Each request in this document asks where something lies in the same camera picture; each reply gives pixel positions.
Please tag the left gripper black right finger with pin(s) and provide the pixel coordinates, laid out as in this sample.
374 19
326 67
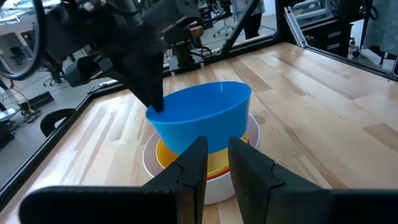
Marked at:
264 193

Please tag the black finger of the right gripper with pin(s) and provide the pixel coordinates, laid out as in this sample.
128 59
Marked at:
146 71

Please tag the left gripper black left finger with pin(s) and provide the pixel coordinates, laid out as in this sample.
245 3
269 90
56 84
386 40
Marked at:
180 193

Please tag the red translucent plastic bowl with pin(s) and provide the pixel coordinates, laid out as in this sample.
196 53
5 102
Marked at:
219 176

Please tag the yellow plastic bowl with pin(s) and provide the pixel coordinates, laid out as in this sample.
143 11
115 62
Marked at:
217 161

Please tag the blue plastic bowl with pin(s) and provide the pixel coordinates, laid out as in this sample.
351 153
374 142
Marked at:
202 124

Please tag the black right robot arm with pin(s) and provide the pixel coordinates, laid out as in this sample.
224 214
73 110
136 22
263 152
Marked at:
77 28

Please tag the large white bowl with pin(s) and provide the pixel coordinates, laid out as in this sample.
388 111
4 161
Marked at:
217 189

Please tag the white base office chair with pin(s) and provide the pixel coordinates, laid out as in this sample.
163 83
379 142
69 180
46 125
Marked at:
224 29

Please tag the standing person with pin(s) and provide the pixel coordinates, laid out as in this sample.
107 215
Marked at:
253 26

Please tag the black chair backrest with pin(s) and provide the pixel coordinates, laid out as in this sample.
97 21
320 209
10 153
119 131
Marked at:
48 121

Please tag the black floor mat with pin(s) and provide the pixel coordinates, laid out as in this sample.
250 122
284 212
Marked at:
37 101

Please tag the silver aluminium extrusion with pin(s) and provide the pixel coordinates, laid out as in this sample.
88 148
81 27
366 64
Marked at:
294 27

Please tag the black drawer cabinet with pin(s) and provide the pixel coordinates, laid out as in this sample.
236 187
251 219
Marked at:
329 37

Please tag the teal fabric cover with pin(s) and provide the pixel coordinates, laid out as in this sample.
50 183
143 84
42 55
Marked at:
385 28

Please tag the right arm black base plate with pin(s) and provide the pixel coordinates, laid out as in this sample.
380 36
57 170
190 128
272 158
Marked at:
186 67

